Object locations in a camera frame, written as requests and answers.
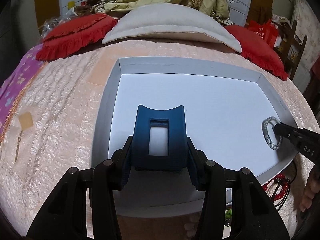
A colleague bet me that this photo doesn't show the left red ruffled cushion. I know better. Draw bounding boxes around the left red ruffled cushion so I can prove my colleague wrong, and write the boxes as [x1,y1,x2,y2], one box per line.
[36,13,118,61]

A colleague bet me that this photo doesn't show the dark wooden chair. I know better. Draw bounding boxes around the dark wooden chair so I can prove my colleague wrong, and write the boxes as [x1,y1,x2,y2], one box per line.
[271,20,308,81]

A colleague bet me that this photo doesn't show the pink quilted bedspread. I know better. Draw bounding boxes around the pink quilted bedspread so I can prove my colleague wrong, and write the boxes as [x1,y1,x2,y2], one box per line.
[0,37,318,238]

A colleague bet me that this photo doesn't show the silver braided bangle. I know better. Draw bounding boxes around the silver braided bangle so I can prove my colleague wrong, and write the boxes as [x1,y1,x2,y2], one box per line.
[261,116,283,151]

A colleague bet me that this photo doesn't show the quilt zipper pull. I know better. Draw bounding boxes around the quilt zipper pull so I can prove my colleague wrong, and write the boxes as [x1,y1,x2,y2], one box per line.
[14,131,23,163]

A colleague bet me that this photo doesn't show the red shopping bag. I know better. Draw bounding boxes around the red shopping bag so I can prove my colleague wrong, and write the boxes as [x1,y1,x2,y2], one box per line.
[247,19,279,48]

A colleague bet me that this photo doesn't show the white shallow cardboard tray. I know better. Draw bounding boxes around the white shallow cardboard tray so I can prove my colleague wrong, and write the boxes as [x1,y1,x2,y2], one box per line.
[91,57,297,219]

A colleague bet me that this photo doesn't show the person's right hand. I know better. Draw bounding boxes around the person's right hand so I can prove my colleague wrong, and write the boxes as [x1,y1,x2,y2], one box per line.
[299,165,320,212]

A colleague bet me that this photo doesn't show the red ruffled cushion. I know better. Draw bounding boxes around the red ruffled cushion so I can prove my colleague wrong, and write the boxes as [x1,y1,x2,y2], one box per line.
[36,13,118,61]
[225,25,288,81]

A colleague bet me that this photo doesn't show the purple floral sheet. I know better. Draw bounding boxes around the purple floral sheet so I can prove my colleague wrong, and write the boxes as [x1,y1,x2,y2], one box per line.
[1,44,45,133]

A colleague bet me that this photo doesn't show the dark blue hair claw clip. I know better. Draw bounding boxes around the dark blue hair claw clip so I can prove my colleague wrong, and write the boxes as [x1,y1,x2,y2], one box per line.
[131,105,188,172]

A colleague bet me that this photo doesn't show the crinkled clear plastic bag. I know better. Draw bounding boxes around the crinkled clear plastic bag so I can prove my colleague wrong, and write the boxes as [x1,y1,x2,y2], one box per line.
[40,14,75,41]

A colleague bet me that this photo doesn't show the red bead bracelet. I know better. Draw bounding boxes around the red bead bracelet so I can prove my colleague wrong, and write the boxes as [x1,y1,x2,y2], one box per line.
[261,172,292,202]

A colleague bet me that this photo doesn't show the right red ruffled cushion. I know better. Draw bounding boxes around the right red ruffled cushion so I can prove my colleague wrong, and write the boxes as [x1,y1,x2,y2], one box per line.
[225,25,288,81]

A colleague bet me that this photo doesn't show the beige pillow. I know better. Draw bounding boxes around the beige pillow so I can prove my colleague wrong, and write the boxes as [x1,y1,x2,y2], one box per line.
[102,3,242,53]

